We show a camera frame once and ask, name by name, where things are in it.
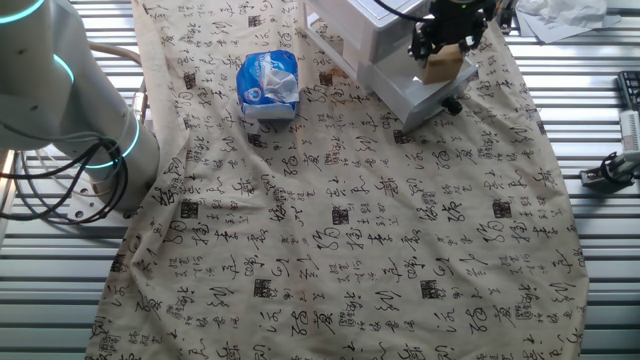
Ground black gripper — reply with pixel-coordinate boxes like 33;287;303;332
408;0;497;66

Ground wooden block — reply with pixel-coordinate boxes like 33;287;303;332
419;42;466;86

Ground black drawer knob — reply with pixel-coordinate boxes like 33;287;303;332
441;95;465;118

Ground white drawer cabinet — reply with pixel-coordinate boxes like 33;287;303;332
298;0;439;84

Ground black stand device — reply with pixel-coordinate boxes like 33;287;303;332
492;0;520;35

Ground white crumpled papers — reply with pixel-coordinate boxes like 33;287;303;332
514;0;624;45

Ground blue white snack bag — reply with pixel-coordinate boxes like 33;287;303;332
235;48;301;121

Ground beige calligraphy cloth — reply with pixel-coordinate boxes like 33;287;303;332
84;0;591;360

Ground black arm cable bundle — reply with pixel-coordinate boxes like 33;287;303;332
372;0;434;25

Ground metal camera mount base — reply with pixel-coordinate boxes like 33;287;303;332
578;149;640;190

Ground thick grey hose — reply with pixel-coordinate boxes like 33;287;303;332
88;41;150;125

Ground loose black cables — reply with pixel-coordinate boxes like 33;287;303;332
0;119;130;225

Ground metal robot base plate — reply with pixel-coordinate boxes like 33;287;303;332
64;192;134;227

